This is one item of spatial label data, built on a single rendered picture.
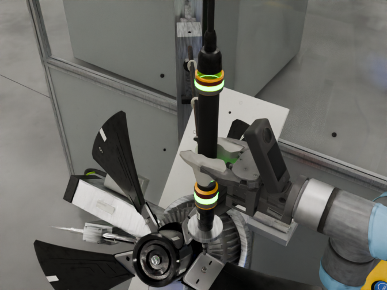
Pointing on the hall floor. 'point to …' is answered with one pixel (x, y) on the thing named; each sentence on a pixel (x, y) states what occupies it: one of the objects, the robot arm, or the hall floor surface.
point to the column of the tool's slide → (183, 109)
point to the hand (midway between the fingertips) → (193, 145)
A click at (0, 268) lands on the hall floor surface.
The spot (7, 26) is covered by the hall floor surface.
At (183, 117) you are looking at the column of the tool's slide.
